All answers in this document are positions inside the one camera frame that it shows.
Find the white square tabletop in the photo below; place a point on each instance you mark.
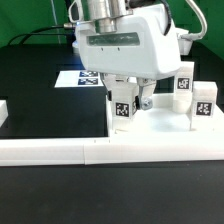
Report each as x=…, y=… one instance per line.
x=162, y=119

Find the white sheet with markers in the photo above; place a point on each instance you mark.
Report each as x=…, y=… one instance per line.
x=78, y=78

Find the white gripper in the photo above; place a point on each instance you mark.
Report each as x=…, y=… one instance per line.
x=139, y=48

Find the white U-shaped obstacle fence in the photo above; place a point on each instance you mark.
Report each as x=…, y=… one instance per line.
x=194, y=146

